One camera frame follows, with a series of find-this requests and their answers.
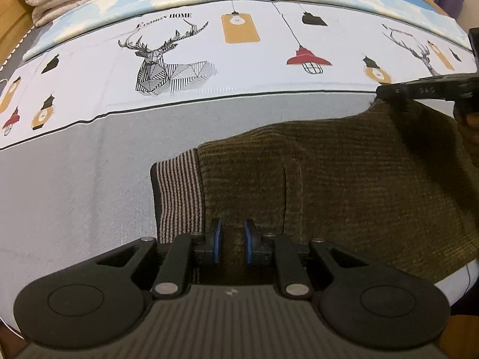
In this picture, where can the grey mattress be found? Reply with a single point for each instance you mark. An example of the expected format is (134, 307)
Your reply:
(18, 50)

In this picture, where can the deer and lamp printed bedsheet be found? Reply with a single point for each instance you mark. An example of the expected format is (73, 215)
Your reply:
(82, 194)

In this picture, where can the olive green knitted sweater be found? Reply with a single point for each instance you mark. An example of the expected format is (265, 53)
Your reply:
(336, 179)

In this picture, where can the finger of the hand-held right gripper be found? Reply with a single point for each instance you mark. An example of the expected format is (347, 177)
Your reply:
(426, 89)

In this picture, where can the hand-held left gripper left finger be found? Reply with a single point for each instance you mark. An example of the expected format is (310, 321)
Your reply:
(216, 241)

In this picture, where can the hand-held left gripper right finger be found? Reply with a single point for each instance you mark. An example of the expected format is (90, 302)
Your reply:
(249, 242)

